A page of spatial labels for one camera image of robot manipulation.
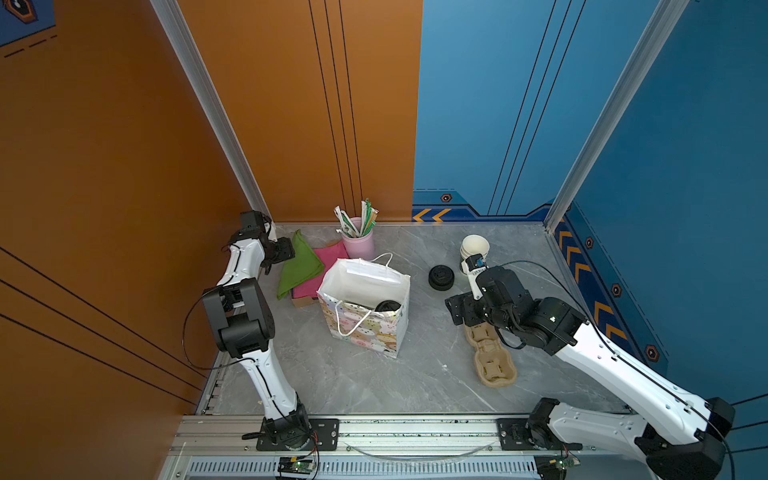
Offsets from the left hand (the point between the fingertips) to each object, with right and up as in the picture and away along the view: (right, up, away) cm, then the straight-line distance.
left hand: (284, 249), depth 97 cm
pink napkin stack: (+12, -2, +9) cm, 15 cm away
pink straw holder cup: (+24, +1, +6) cm, 25 cm away
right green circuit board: (+76, -51, -28) cm, 96 cm away
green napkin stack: (+5, -6, +2) cm, 8 cm away
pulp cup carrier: (+64, -32, -14) cm, 73 cm away
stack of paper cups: (+63, +1, +2) cm, 63 cm away
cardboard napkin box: (+8, -17, -4) cm, 19 cm away
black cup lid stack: (+52, -10, +2) cm, 53 cm away
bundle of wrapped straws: (+28, +11, -1) cm, 30 cm away
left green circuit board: (+12, -52, -26) cm, 59 cm away
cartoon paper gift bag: (+23, -12, -10) cm, 28 cm away
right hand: (+51, -12, -25) cm, 59 cm away
